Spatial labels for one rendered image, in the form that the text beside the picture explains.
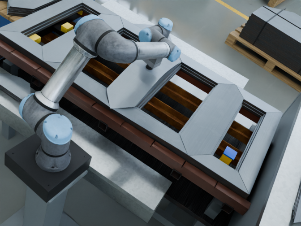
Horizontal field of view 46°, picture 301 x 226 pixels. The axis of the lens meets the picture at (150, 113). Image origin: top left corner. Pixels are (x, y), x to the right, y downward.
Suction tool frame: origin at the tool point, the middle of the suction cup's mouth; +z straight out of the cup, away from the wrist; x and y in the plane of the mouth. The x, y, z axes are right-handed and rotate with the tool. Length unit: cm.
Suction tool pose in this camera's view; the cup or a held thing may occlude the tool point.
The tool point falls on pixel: (148, 69)
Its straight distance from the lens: 202.0
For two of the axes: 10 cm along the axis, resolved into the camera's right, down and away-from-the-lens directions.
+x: -6.4, 3.9, -6.7
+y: -7.1, -6.2, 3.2
